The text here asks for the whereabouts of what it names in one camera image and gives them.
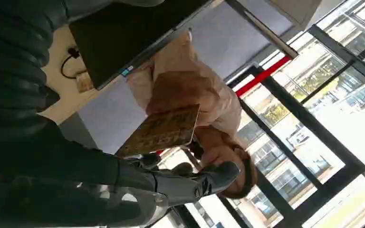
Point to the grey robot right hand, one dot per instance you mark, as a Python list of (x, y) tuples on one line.
[(75, 176)]

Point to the tan patterned card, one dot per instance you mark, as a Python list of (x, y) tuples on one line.
[(84, 82)]

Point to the person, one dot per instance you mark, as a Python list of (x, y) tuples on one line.
[(201, 85)]

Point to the dark grey laptop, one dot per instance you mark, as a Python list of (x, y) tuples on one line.
[(122, 37)]

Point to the person's hand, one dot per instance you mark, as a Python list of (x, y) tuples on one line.
[(182, 91)]

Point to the red strip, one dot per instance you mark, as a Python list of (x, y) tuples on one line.
[(261, 76)]

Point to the ribbed grey right arm sleeve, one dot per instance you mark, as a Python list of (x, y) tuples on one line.
[(12, 63)]

